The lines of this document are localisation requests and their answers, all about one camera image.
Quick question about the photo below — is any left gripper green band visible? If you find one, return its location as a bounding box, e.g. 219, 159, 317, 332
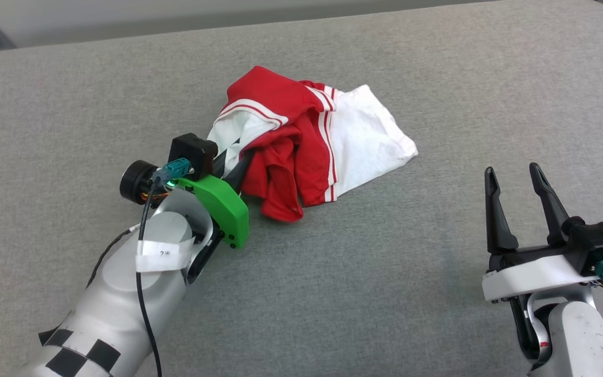
175, 138, 255, 250

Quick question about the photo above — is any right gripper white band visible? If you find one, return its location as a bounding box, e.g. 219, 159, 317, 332
482, 162, 596, 303

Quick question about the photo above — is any red and white Bulls jersey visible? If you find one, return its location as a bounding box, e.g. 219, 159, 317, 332
207, 65, 419, 223

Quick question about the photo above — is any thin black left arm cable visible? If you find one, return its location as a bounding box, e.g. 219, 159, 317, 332
86, 224, 141, 290

